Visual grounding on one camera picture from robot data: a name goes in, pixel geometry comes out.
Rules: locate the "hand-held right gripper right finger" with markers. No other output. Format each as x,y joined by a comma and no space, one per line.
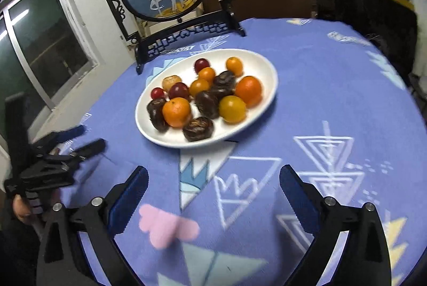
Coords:
293,199

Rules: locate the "orange tangerine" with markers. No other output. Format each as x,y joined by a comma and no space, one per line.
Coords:
248,90
176,112

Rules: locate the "small orange kumquat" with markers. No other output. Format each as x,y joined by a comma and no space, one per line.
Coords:
234,65
206,74

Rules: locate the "small red cherry tomato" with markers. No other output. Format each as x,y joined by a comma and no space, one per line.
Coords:
157,93

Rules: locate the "dark brown date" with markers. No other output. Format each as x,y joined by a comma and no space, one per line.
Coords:
206,104
222,93
156,114

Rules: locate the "brown cardboard box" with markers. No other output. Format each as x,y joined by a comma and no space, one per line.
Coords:
263,2

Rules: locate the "large yellow plum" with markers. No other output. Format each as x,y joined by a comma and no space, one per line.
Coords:
232,109

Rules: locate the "blue printed tablecloth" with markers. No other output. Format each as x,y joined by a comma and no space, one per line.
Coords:
333,105

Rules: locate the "sliding glass window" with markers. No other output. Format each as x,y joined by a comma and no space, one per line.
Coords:
43,45

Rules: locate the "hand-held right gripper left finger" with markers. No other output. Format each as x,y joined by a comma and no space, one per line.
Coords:
133,192

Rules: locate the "white oval plate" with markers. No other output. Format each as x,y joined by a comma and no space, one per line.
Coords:
255,64

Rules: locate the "dark red plum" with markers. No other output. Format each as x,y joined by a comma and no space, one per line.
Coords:
179,91

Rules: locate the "black cabinet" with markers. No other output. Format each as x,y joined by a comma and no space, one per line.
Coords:
360,9

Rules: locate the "person's left hand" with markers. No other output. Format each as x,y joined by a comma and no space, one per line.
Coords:
25,211

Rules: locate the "orange yellow plum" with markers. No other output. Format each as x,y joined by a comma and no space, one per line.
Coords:
199,88

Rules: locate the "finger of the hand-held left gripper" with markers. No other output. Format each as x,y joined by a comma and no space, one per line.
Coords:
70,133
90,148

